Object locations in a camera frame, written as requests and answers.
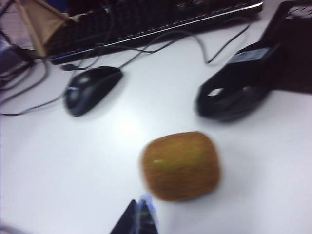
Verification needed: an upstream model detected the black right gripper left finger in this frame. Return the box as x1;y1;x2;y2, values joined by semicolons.
109;198;139;234

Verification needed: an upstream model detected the bluish white right gripper right finger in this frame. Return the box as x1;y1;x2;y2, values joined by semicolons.
136;193;159;234

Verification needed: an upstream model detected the brown fuzzy kiwi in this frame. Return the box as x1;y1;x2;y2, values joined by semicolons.
138;131;222;202

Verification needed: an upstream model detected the grey and black mouse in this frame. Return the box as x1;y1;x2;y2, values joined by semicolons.
63;65;123;117

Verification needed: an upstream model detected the black angular gaming mouse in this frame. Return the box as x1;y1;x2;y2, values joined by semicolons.
194;42;281;122

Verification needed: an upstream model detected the black mechanical keyboard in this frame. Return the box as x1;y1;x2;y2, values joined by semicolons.
46;0;265;65

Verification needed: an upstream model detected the long dark mouse cable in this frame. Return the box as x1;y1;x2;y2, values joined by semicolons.
119;23;251;70

